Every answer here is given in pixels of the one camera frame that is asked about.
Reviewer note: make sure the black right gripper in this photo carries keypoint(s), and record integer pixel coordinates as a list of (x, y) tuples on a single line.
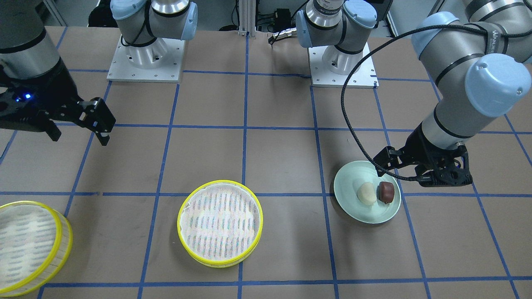
[(49, 89)]

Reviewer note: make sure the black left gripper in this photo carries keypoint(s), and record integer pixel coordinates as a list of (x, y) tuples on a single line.
[(418, 146)]

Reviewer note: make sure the white bun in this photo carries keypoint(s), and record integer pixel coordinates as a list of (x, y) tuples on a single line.
[(367, 194)]

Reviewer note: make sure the yellow steamer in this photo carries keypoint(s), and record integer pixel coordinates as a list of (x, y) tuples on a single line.
[(35, 242), (220, 223)]

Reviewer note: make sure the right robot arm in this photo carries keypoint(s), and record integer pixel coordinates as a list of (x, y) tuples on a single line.
[(27, 50)]

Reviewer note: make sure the brown bun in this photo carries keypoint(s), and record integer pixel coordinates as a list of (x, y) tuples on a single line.
[(385, 192)]

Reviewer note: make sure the light green plate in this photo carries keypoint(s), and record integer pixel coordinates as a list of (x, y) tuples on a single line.
[(346, 183)]

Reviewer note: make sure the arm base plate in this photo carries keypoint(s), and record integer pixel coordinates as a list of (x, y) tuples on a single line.
[(330, 68), (160, 62)]

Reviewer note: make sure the aluminium frame post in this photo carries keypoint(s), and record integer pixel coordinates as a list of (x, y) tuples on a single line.
[(247, 18)]

